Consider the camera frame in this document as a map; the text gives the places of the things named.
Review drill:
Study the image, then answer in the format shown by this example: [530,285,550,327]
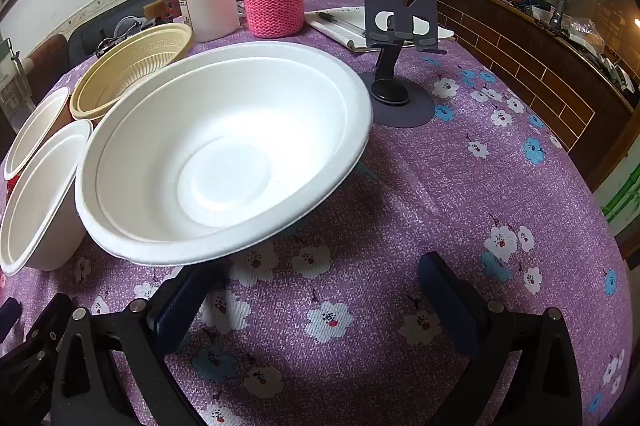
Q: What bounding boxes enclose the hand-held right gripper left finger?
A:
[50,263,217,426]

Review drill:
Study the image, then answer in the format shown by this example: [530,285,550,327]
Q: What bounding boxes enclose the white plastic jar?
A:
[176,0,242,43]

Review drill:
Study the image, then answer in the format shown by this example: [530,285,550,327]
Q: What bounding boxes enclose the wooden brush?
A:
[143,0,174,23]

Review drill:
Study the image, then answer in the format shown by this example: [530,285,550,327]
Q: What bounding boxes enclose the beige ribbed plastic bowl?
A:
[69,22,194,127]

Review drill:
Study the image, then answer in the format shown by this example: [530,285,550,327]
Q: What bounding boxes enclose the black sofa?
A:
[67,0,362,56]

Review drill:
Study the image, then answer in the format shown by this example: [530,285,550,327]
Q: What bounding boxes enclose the black pen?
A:
[315,11,372,38]

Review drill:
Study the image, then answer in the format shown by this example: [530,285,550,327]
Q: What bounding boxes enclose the large white foam bowl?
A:
[75,40,375,267]

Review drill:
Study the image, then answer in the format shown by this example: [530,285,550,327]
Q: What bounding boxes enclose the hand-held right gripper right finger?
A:
[418,251,585,426]

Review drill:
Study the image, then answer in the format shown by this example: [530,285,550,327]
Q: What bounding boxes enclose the brown chair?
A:
[24,33,71,107]

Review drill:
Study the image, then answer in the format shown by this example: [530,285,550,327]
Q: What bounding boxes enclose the small white foam bowl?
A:
[0,120,95,275]

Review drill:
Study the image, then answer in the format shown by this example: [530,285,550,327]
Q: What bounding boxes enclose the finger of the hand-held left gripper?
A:
[0,293,74,426]

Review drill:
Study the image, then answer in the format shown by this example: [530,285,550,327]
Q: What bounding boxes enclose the purple floral tablecloth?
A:
[0,0,632,426]

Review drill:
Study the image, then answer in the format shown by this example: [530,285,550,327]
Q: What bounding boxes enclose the wooden cabinet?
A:
[385,0,640,194]

